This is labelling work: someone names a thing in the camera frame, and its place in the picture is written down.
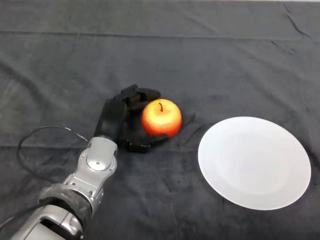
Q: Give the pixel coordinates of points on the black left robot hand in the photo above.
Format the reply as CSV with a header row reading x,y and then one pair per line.
x,y
112,120

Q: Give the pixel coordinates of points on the red yellow apple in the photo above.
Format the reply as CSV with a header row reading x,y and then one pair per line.
x,y
161,118

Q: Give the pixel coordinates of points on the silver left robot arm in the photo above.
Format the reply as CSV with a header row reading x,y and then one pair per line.
x,y
82,180

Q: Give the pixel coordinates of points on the white round plate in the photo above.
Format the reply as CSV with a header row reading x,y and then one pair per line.
x,y
253,163

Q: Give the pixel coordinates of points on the black cloth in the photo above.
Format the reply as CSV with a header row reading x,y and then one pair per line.
x,y
200,62

